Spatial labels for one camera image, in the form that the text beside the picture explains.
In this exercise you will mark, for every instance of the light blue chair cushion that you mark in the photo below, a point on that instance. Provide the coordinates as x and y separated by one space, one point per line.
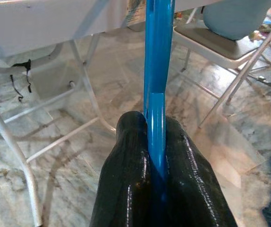
237 19

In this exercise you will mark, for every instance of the blue plastic clothes hanger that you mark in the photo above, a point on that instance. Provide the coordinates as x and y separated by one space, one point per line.
158 59

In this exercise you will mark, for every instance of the white folding chair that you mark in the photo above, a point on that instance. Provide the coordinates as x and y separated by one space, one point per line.
220 47

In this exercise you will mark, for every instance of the white folding table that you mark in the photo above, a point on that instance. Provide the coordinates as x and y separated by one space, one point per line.
43 23

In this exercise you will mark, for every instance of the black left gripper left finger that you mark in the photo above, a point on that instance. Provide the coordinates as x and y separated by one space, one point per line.
123 177

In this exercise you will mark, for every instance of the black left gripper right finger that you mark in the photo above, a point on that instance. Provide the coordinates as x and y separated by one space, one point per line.
192 189

